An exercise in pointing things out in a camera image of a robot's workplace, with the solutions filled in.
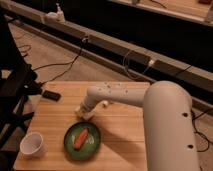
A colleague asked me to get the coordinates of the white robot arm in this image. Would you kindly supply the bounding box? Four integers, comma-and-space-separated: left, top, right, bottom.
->
76, 81, 200, 171

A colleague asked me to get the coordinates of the white bottle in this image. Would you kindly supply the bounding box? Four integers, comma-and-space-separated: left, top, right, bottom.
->
102, 101, 110, 108

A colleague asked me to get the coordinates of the orange carrot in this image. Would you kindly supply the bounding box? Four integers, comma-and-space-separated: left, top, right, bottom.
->
74, 128, 89, 149

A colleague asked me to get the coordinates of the black rectangular device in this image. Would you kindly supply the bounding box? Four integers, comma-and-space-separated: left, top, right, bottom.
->
42, 90, 61, 101

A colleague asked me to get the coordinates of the green plate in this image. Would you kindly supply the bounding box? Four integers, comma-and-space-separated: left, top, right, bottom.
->
63, 122, 101, 161

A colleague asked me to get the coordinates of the white cup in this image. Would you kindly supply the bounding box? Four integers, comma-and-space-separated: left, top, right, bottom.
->
20, 132, 46, 157

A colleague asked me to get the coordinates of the black stand left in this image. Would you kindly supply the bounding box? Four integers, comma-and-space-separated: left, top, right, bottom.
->
0, 8, 42, 171

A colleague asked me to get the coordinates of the black cable on floor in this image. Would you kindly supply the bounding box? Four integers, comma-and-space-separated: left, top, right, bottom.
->
32, 37, 89, 84

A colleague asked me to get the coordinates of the white object on rail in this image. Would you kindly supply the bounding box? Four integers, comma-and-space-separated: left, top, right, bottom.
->
46, 4, 65, 22

